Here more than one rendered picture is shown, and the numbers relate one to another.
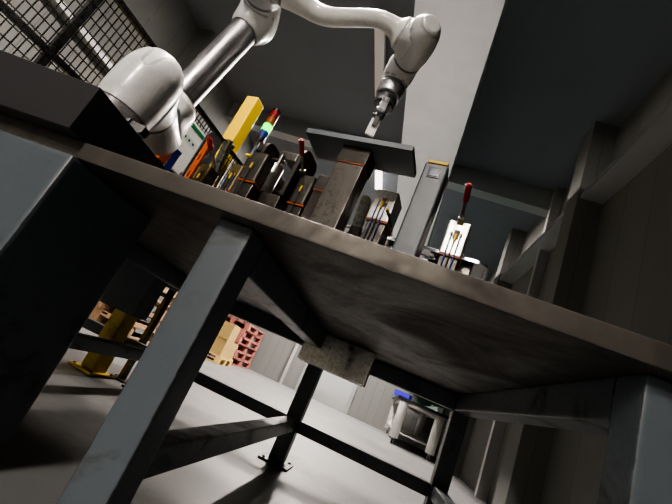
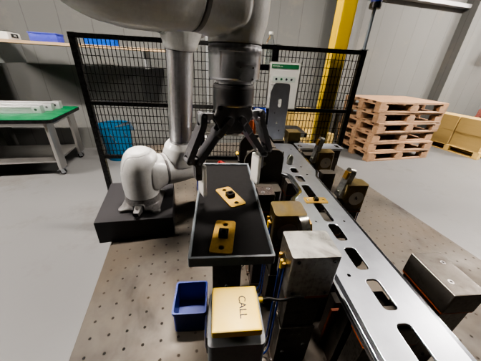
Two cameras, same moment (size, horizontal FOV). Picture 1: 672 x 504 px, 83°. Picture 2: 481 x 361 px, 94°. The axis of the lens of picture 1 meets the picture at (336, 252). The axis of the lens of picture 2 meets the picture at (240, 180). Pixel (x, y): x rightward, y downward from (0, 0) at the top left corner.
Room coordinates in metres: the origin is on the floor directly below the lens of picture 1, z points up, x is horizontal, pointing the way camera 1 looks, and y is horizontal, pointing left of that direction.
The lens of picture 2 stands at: (0.90, -0.33, 1.43)
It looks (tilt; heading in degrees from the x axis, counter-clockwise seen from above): 28 degrees down; 61
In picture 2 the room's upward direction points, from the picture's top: 3 degrees clockwise
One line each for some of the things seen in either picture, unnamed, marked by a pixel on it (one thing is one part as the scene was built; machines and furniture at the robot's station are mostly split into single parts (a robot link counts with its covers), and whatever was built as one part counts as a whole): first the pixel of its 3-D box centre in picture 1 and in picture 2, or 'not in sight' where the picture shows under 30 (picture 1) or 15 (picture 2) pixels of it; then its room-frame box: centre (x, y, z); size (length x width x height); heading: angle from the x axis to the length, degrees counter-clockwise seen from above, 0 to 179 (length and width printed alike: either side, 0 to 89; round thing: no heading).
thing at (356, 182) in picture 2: not in sight; (346, 218); (1.69, 0.12, 0.87); 0.12 x 0.07 x 0.35; 157
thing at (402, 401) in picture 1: (410, 421); not in sight; (7.63, -2.61, 0.43); 2.39 x 0.95 x 0.87; 166
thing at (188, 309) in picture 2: not in sight; (191, 305); (1.00, 0.12, 0.75); 0.11 x 0.10 x 0.09; 67
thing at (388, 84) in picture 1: (389, 92); (234, 65); (1.10, 0.06, 1.43); 0.09 x 0.09 x 0.06
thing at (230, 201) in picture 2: not in sight; (230, 195); (1.10, 0.06, 1.17); 0.08 x 0.04 x 0.01; 92
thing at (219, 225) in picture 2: not in sight; (223, 233); (1.03, -0.05, 1.17); 0.08 x 0.04 x 0.01; 59
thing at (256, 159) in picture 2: not in sight; (255, 168); (1.16, 0.06, 1.22); 0.03 x 0.01 x 0.07; 92
